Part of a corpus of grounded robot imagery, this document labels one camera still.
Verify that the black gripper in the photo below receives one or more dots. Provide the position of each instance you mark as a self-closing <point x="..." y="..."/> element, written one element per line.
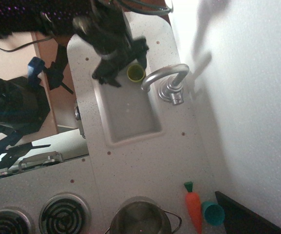
<point x="108" y="69"/>

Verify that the silver curved toy faucet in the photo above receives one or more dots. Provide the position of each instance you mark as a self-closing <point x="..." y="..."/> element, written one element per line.
<point x="171" y="89"/>

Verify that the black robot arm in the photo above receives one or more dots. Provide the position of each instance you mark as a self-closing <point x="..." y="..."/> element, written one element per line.
<point x="103" y="26"/>

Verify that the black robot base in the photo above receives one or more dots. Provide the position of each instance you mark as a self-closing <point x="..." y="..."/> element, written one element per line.
<point x="23" y="108"/>

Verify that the yellow-green plastic cup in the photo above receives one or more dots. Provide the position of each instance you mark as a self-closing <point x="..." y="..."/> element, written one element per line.
<point x="136" y="73"/>

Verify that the white toy sink basin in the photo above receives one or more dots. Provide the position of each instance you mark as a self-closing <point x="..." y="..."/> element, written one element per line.
<point x="128" y="114"/>

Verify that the silver knob counter edge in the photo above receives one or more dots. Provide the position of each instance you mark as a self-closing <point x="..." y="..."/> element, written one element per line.
<point x="78" y="120"/>

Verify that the black and blue clamp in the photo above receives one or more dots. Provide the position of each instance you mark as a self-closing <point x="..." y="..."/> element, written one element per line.
<point x="54" y="73"/>

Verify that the silver metal pot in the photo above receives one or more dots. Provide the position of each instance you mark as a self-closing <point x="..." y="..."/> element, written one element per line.
<point x="144" y="217"/>

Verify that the blue clamp lower left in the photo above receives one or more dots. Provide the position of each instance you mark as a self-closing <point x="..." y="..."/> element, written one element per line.
<point x="12" y="152"/>

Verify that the orange toy carrot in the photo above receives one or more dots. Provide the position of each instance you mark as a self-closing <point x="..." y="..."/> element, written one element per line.
<point x="193" y="205"/>

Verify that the black coil burner middle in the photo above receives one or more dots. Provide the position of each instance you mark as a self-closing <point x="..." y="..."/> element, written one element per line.
<point x="65" y="213"/>

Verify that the black coil burner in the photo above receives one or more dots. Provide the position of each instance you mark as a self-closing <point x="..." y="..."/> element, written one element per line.
<point x="14" y="220"/>
<point x="65" y="213"/>

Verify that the teal plastic cup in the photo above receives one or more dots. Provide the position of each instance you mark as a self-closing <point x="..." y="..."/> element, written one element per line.
<point x="213" y="213"/>

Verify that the black panel bottom right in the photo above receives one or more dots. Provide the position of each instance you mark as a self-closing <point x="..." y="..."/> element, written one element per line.
<point x="241" y="220"/>

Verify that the black coil burner left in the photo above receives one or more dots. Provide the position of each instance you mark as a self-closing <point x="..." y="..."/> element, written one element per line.
<point x="14" y="220"/>

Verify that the silver oven door handle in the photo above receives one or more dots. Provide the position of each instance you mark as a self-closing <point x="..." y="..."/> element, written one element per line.
<point x="45" y="159"/>

